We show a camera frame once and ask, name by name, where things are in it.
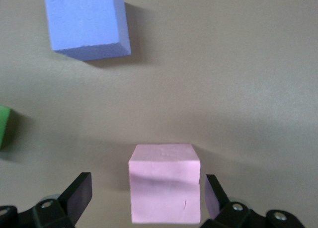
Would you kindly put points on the pink foam block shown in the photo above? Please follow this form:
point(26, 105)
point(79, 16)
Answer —
point(164, 188)

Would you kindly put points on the green foam block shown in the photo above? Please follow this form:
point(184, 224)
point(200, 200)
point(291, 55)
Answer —
point(3, 128)

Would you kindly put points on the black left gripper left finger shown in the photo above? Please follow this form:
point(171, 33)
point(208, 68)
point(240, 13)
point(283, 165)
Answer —
point(77, 195)

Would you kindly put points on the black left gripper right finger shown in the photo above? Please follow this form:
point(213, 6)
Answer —
point(215, 198)

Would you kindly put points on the purple foam block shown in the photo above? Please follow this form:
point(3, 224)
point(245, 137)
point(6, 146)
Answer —
point(84, 22)

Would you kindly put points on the brown table cover mat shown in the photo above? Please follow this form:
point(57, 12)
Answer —
point(223, 76)

